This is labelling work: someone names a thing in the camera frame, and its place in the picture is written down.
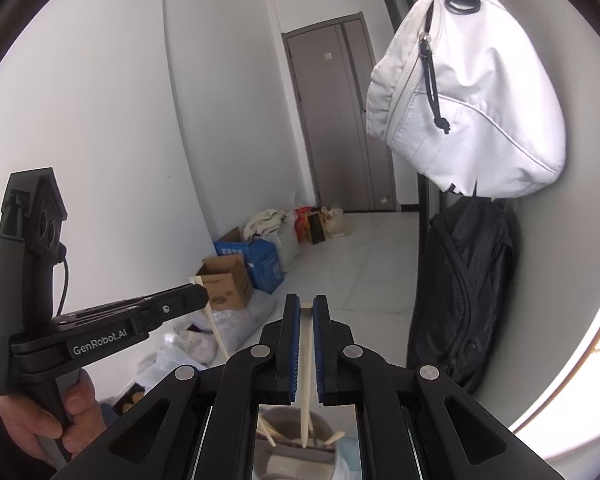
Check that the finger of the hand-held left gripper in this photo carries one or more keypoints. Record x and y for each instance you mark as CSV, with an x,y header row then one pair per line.
x,y
180,300

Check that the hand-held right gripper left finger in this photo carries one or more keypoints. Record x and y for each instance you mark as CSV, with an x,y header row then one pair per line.
x,y
293,350

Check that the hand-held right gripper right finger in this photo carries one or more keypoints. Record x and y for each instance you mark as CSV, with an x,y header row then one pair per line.
x,y
320,350

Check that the grey divided utensil holder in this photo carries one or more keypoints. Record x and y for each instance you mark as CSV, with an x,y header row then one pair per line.
x,y
290,460

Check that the person's left hand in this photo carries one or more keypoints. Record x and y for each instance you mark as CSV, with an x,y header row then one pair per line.
x,y
82,410

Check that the crumpled white plastic bags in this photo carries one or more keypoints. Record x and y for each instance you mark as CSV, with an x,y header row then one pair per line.
x,y
195,345

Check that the brown cardboard box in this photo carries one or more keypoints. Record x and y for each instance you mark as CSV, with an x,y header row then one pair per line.
x,y
227,285

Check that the blue cardboard box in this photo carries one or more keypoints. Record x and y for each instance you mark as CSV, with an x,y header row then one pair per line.
x,y
265,265

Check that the white woven sack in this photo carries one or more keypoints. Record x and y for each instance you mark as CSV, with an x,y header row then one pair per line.
x,y
287,240

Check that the white cloth pile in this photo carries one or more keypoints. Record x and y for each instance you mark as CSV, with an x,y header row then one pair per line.
x,y
265,222

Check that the yellow bag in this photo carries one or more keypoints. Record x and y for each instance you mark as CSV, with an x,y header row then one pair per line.
x,y
316,227

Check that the translucent plastic bag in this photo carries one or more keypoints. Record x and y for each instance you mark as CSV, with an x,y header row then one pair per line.
x,y
337,220

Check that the black backpack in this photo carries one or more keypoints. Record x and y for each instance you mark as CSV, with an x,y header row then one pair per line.
x,y
465,290

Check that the grey-brown door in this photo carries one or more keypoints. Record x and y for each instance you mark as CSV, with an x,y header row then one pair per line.
x,y
345,110

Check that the wooden framed mirror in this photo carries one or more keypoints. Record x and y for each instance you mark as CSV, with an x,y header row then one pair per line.
x,y
580,400

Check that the white fabric bag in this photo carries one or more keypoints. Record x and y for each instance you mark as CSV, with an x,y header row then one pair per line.
x,y
470,95

